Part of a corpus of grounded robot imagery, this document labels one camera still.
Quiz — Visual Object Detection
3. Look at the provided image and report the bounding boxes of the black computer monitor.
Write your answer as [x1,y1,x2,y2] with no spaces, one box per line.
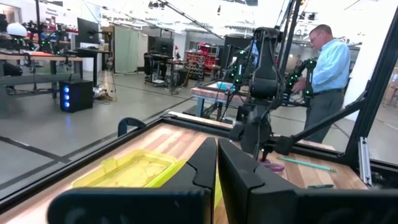
[76,17,100,45]

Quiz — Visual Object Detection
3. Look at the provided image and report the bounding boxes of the black aluminium table frame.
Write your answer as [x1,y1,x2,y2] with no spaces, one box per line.
[0,6,398,215]

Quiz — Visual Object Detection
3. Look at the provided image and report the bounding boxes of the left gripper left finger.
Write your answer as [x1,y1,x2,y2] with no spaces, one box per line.
[47,136,218,224]

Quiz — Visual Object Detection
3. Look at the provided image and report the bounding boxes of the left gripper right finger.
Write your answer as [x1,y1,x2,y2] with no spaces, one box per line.
[217,138,398,224]

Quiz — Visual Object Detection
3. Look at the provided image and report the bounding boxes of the black computer tower, blue lights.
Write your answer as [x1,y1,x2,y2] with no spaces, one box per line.
[58,79,94,113]

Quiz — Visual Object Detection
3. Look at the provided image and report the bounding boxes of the red parts shelf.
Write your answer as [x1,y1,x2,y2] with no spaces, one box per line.
[185,43,220,80]

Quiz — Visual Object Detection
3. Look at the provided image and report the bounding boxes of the black robot arms group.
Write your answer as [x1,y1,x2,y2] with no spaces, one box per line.
[24,20,75,55]

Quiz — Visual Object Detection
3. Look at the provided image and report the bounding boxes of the black frame handle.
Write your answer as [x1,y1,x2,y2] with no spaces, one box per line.
[117,117,147,138]

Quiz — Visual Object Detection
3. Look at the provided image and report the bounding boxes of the pale green curtain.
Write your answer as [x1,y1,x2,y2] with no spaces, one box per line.
[113,26,149,75]

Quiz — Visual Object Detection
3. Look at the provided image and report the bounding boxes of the silver metal bracket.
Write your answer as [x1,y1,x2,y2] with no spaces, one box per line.
[357,136,373,187]

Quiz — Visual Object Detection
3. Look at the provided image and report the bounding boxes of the yellow-green translucent supply box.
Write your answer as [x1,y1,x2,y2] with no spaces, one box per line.
[72,148,223,210]

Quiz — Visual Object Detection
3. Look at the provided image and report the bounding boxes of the white dome lamp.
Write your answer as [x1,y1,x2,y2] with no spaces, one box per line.
[6,22,28,38]

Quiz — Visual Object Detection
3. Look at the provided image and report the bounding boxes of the wooden table with black frame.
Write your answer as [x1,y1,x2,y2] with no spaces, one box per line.
[190,81,249,118]

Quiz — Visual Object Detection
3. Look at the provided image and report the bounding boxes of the person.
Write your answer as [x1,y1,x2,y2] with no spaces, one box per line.
[292,24,351,144]

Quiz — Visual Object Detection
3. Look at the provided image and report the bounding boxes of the long wooden workbench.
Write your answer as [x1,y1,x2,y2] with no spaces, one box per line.
[0,51,85,94]

